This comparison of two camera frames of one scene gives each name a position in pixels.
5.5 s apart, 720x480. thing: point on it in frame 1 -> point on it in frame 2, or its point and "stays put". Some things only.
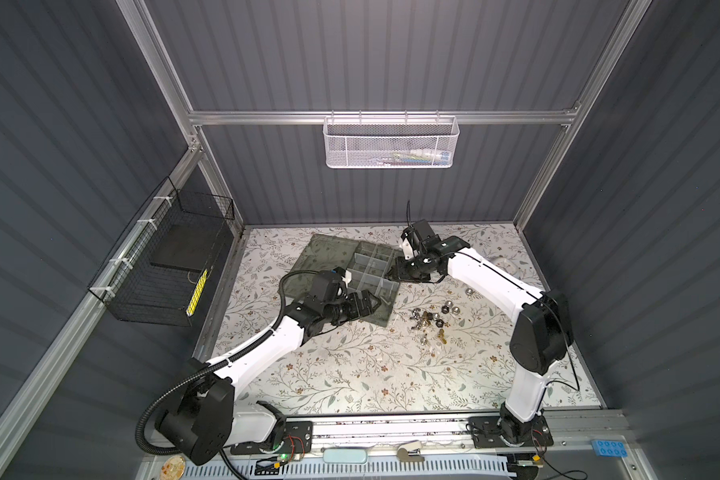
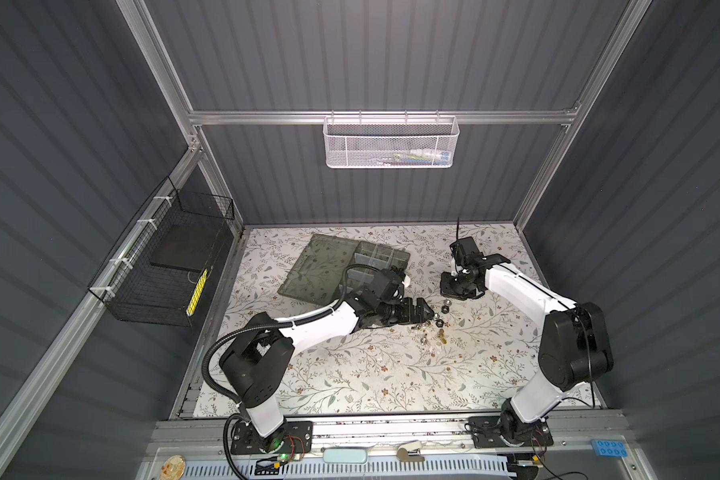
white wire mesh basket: (390, 142) stays put
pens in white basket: (416, 157) stays put
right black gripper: (400, 272) -> (446, 291)
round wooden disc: (173, 468) stays put
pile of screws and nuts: (433, 323) stays put
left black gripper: (366, 307) -> (407, 316)
